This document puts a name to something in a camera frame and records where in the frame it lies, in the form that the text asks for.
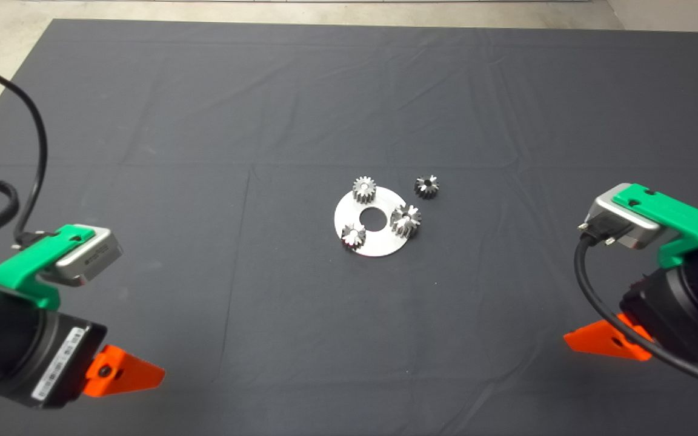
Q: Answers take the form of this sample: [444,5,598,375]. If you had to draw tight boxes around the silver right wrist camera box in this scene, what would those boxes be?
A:
[578,194,668,249]

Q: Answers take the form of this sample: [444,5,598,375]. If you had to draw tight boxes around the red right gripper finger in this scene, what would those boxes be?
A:
[563,312,653,362]

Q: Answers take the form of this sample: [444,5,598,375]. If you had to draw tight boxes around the dark grey table cloth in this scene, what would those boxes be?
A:
[0,18,698,436]

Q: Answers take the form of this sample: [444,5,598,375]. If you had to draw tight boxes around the large steel gear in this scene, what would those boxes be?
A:
[390,204,422,238]

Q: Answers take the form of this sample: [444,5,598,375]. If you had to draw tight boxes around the small steel gear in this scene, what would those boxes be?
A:
[414,174,440,199]
[341,222,367,249]
[353,176,376,203]

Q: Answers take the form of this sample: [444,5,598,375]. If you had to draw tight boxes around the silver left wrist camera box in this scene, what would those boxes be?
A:
[40,227,124,287]

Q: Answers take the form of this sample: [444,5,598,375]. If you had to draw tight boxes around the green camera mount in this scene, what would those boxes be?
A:
[613,183,698,267]
[0,225,96,311]

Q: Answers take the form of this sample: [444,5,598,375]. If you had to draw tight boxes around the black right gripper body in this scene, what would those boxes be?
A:
[620,266,698,364]

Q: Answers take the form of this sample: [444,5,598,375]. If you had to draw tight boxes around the round metal plate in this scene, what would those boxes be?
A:
[334,187,415,258]

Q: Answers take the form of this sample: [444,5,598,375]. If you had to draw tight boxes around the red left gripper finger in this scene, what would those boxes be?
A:
[84,345,165,398]

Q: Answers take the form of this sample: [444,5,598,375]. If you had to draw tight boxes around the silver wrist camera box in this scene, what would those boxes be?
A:
[40,227,124,287]
[578,194,668,249]

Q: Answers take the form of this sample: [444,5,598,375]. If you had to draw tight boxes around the green right camera mount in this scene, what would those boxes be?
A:
[613,183,698,267]

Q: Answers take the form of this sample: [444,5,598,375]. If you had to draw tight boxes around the black left camera cable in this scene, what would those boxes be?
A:
[0,59,59,249]

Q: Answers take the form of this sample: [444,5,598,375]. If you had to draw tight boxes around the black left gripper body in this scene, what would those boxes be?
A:
[0,310,107,409]

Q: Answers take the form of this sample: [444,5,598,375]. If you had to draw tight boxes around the green left camera mount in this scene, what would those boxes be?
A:
[0,225,96,311]

